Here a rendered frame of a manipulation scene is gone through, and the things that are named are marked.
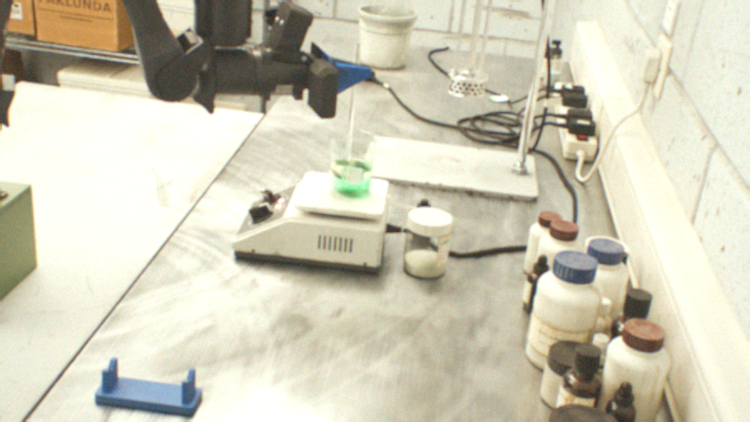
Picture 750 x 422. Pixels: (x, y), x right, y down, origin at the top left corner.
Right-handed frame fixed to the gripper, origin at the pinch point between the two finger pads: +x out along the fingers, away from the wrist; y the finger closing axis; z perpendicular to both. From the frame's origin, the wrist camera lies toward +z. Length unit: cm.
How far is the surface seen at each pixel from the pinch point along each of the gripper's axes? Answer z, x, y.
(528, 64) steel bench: -25, 82, 90
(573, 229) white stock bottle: -15.9, 26.3, -17.4
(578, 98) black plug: -19, 67, 45
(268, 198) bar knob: -20.3, -7.2, 7.3
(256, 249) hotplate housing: -24.1, -10.6, -0.3
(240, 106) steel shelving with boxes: -83, 43, 234
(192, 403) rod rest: -25.0, -24.1, -30.1
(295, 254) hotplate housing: -24.1, -5.9, -2.5
